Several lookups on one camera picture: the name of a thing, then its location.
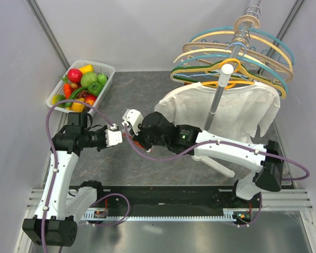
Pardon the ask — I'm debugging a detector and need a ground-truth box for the beige wooden hanger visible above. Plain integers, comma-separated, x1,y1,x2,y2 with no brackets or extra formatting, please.
182,42,294,82

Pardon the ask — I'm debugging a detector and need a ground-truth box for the white t-shirt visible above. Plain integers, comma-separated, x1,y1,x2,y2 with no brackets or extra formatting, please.
154,82,280,143

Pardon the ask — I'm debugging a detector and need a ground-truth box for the red apple toy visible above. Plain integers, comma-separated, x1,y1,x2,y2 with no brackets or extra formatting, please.
67,68,83,84

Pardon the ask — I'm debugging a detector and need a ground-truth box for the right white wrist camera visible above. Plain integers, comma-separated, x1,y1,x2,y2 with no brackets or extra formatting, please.
122,109,143,135

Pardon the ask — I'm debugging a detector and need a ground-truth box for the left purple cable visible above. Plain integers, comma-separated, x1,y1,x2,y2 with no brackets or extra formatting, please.
41,99,116,253

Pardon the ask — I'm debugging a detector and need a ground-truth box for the orange plastic hanger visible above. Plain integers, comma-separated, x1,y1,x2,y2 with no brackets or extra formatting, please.
201,59,254,90

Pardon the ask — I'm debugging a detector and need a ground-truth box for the green hanger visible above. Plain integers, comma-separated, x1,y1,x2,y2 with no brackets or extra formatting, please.
171,64,288,98

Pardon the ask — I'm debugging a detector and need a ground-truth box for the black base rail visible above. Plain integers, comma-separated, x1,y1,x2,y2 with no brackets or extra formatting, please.
81,186,262,225

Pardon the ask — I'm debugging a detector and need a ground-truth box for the yellow orange fruit toy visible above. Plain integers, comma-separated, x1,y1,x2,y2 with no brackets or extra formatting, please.
71,98,85,113

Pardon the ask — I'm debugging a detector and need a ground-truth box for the green cabbage toy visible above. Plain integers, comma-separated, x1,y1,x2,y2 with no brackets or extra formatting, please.
80,72,97,87

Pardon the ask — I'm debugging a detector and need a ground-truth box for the small green fruit toy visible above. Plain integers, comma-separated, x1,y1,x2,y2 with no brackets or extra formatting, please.
97,73,108,85

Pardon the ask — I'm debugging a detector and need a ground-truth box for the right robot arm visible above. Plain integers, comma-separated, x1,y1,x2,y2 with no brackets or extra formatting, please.
123,109,283,208

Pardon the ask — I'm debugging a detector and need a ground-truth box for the clear zip top bag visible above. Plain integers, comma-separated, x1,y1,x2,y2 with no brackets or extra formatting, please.
122,132,151,153

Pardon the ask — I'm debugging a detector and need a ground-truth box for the purple cable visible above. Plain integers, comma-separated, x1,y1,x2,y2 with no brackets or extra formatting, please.
41,99,116,253
123,125,311,181

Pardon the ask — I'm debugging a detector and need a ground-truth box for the yellow green mango toy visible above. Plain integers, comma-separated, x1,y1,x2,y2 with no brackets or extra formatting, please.
52,94,66,108

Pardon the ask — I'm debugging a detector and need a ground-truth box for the orange carrot toy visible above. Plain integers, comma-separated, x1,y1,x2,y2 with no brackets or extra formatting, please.
63,83,73,99

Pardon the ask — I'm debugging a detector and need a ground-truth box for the teal hanger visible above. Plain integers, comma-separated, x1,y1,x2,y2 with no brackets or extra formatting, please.
189,26,295,73

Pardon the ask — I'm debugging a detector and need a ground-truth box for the green bell pepper toy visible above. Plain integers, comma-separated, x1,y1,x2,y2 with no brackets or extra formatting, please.
87,81,104,97

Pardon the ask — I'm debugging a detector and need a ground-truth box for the red peach toy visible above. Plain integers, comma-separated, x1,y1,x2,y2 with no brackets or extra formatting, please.
85,94,97,106

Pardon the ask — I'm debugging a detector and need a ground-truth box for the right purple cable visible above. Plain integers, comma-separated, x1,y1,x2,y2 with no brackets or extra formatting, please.
123,125,311,181

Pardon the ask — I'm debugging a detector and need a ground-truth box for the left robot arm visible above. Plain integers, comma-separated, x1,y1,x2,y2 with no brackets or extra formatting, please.
22,112,107,247

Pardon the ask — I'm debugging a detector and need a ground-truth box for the clothes rack stand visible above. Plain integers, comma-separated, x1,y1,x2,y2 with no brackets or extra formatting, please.
192,0,261,178

